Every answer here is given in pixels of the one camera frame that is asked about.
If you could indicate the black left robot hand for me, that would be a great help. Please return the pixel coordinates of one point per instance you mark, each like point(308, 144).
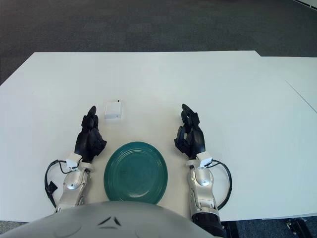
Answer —
point(89, 141)

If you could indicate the black table leg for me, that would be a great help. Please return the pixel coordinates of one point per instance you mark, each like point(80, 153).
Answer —
point(230, 229)

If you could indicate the white furniture edge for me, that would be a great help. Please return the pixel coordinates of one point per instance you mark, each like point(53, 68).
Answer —
point(308, 2)

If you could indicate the white square charger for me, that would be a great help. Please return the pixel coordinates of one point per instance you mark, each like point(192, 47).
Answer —
point(112, 109)

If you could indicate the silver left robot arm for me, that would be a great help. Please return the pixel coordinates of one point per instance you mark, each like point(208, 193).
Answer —
point(71, 183)

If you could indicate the dark green ribbed plate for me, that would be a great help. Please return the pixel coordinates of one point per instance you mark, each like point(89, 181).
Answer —
point(136, 173)

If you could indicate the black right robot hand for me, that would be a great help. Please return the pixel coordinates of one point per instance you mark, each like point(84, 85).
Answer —
point(195, 141)

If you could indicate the grey robot torso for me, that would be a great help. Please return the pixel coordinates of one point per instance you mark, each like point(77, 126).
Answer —
point(99, 223)

